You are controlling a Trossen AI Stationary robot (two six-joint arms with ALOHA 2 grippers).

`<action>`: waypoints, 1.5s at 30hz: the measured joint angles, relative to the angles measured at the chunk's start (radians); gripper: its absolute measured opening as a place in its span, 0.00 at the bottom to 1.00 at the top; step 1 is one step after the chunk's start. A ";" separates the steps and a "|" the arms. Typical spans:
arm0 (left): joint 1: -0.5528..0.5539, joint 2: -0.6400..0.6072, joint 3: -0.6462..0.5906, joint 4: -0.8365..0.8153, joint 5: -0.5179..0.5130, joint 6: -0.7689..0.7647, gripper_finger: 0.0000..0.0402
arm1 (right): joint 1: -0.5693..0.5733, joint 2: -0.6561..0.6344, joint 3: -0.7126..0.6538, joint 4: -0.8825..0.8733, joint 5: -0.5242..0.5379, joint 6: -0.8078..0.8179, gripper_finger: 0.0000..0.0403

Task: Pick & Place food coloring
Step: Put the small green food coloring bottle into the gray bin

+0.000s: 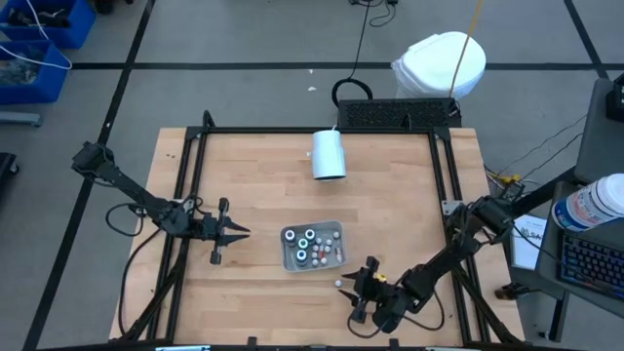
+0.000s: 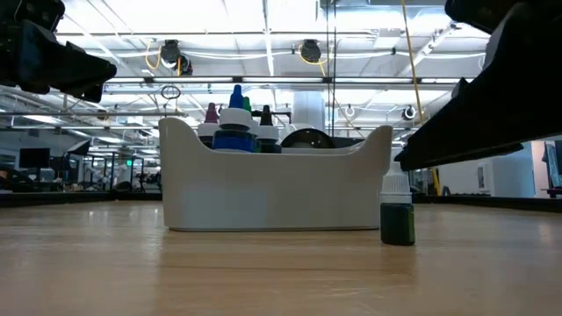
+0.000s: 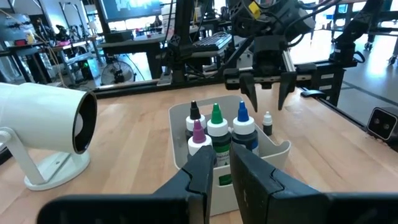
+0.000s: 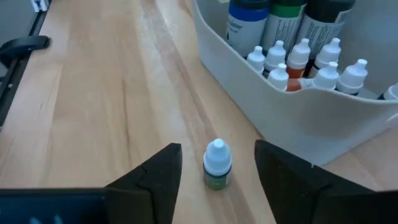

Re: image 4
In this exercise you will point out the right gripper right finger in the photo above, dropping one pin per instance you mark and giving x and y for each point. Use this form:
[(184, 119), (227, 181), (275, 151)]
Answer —
[(286, 177)]

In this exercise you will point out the small orange-red dropper bottle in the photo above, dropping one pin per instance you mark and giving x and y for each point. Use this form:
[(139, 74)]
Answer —
[(325, 77)]

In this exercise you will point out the green candy color bottle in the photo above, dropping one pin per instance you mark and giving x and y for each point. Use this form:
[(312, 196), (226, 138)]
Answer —
[(281, 25)]

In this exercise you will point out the blue candy color bottle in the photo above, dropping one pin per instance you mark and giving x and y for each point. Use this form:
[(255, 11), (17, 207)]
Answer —
[(245, 28)]

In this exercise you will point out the grey plastic bin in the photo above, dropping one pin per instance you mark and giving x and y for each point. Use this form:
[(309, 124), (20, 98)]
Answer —
[(295, 124)]

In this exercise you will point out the small white-capped dropper bottle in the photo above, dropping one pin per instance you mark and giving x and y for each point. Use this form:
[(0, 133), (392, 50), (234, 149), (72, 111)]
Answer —
[(279, 77), (217, 165), (391, 92), (275, 56)]

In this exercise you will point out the small dropper bottle purple label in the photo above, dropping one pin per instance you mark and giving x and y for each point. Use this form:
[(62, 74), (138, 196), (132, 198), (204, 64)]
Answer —
[(256, 59)]

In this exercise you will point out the black candy color bottle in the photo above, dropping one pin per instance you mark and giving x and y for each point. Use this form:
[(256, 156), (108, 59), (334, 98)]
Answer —
[(323, 25)]

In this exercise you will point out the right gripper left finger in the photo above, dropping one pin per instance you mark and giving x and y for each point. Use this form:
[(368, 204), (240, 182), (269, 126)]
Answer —
[(158, 180)]

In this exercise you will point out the small orange bottle yellow label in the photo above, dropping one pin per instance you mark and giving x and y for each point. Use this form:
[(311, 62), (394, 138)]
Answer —
[(298, 59)]

